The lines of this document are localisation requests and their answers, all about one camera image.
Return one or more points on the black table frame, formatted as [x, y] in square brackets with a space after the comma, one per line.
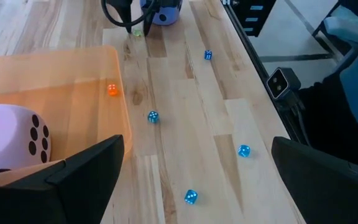
[247, 43]

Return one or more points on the small orange die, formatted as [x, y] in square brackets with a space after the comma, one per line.
[112, 90]

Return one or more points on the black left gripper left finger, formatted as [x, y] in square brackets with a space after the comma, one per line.
[73, 193]

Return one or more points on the small teal die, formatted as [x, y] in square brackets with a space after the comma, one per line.
[153, 117]

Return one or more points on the translucent orange plastic bin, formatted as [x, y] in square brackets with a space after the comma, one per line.
[73, 109]

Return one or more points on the small dark blue die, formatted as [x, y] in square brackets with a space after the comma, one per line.
[208, 54]

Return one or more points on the large purple foam die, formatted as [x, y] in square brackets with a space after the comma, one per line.
[166, 12]

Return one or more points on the clear plastic bag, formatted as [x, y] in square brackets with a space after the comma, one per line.
[353, 28]

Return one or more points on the small green die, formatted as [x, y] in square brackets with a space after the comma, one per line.
[137, 33]

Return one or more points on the black cabinet with labels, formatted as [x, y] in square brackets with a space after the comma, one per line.
[253, 15]

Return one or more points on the large white foam die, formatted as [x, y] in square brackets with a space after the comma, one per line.
[8, 137]

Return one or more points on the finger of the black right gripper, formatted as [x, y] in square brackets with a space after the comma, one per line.
[151, 15]
[126, 14]

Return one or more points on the small light blue die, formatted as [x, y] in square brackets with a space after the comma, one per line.
[244, 151]
[190, 197]

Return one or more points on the black table-level camera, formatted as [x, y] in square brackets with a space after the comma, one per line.
[281, 83]

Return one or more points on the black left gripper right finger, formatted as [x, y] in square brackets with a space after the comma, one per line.
[328, 193]

